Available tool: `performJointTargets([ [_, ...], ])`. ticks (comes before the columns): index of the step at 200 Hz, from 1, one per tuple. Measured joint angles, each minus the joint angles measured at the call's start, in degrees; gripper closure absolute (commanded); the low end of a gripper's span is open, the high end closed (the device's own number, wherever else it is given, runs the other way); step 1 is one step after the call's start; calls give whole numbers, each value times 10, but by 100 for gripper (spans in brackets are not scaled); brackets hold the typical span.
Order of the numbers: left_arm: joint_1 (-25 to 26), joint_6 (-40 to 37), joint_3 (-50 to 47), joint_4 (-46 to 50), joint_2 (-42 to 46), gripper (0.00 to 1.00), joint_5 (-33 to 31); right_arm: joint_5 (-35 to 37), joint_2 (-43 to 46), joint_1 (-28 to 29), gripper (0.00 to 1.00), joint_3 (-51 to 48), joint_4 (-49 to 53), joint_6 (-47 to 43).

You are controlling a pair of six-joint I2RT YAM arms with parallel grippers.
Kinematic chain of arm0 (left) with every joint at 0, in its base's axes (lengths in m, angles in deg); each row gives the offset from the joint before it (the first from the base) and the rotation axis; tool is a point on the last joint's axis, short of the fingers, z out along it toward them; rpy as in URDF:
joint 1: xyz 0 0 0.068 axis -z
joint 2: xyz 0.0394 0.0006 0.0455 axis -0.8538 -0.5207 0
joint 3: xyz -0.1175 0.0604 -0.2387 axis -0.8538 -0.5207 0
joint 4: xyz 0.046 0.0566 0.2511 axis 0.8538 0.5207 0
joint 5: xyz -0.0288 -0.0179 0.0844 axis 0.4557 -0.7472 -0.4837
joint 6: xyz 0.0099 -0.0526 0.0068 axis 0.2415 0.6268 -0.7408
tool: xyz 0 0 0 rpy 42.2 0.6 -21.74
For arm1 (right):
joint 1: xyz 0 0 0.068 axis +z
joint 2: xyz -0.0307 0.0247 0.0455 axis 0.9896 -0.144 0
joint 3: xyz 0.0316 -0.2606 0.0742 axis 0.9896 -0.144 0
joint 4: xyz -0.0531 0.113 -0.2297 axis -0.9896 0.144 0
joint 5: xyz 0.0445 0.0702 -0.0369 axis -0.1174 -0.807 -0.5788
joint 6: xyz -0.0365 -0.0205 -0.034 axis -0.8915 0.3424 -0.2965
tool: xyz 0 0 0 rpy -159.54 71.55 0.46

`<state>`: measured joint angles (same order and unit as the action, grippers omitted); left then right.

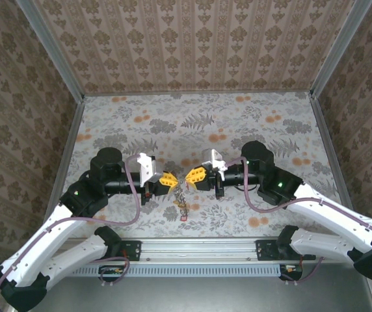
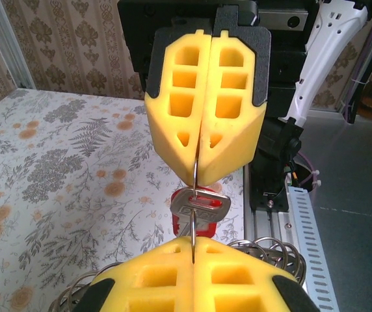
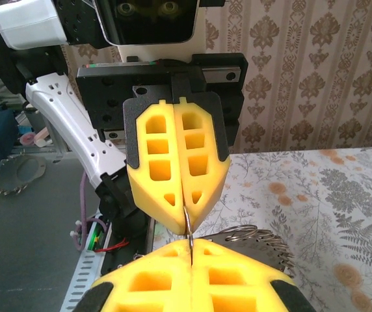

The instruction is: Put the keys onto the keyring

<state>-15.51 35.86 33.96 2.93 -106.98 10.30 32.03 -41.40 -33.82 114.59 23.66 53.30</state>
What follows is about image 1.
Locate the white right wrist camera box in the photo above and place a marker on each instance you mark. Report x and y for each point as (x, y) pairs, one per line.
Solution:
(212, 157)

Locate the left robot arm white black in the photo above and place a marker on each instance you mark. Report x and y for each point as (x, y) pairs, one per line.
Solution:
(75, 253)

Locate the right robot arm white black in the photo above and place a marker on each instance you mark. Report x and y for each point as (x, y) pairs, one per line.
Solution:
(319, 247)

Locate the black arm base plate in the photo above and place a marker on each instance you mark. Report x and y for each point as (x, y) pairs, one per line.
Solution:
(265, 251)
(132, 251)

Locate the aluminium table side rail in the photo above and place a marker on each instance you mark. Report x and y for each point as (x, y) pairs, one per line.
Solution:
(325, 130)
(71, 130)

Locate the aluminium frame post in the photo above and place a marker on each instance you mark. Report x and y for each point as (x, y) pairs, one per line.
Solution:
(338, 48)
(52, 48)

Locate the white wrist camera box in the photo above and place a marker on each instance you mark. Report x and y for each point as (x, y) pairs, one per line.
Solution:
(148, 169)
(212, 157)

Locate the grey steel panel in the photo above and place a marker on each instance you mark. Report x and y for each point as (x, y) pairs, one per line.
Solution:
(189, 295)

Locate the round keyring disc with rings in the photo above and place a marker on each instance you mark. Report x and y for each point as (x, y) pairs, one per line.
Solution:
(180, 195)

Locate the aluminium front frame rail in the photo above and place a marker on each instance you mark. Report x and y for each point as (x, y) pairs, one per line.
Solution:
(199, 250)

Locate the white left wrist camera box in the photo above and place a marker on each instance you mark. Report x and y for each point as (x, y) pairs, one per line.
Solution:
(148, 169)

